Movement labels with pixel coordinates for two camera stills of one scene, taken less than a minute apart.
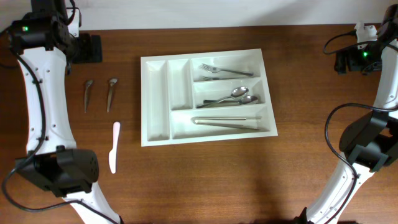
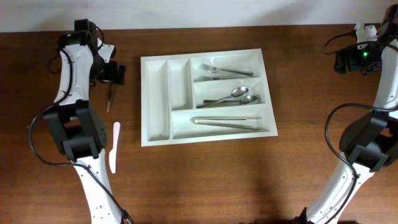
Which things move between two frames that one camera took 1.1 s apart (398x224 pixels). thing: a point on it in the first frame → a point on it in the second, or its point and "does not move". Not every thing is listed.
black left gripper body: x=91 y=51 → x=108 y=73
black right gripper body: x=360 y=60 does not move
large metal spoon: x=247 y=99 does not move
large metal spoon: x=237 y=92 does not move
